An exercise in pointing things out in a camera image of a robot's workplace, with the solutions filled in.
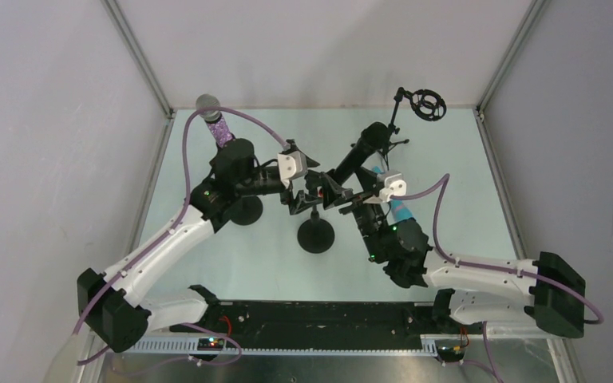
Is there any left controller board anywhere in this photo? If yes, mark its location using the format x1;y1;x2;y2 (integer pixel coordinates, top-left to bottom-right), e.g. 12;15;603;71
196;337;226;352

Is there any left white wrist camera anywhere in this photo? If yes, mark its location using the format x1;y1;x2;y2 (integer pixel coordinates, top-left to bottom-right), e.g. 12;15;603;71
277;150;308;188

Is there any black microphone orange end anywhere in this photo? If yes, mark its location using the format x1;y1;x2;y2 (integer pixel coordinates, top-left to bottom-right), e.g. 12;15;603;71
326;122;390;186

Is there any black ring clip stand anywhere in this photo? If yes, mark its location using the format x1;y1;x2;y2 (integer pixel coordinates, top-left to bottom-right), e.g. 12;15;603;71
231;196;263;226

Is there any controller board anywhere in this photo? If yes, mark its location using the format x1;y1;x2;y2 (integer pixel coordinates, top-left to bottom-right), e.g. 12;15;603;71
196;337;226;352
436;345;468;364

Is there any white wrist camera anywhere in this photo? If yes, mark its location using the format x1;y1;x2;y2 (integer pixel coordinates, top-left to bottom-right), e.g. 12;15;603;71
277;150;308;188
363;171;407;204

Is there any black fork clip stand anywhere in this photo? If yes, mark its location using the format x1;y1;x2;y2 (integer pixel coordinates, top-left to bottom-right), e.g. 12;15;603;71
296;174;336;255

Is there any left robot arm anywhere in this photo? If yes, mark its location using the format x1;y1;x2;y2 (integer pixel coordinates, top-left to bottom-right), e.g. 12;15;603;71
77;138;319;353

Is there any right controller board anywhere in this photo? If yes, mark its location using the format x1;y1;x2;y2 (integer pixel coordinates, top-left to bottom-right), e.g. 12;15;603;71
436;345;468;364

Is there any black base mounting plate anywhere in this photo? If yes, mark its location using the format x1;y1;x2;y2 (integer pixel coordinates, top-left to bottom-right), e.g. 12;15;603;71
196;301;461;349

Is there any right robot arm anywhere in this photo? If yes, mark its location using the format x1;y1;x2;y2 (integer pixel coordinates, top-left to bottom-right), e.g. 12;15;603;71
322;168;590;338

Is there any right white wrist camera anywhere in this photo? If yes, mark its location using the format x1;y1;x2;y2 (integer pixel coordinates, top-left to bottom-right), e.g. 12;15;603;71
363;171;407;204

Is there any white slotted cable duct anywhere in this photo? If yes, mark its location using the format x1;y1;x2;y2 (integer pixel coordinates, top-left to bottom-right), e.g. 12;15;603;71
128;336;438;357

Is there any purple glitter microphone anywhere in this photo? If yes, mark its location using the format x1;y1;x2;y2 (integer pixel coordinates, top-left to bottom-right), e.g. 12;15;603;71
196;93;235;149

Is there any black tripod shock mount stand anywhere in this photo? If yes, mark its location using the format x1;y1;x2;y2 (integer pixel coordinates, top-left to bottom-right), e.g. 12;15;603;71
378;87;447;160

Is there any blue microphone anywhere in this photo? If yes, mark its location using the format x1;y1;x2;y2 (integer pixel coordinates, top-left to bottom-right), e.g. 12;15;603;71
370;164;416;224

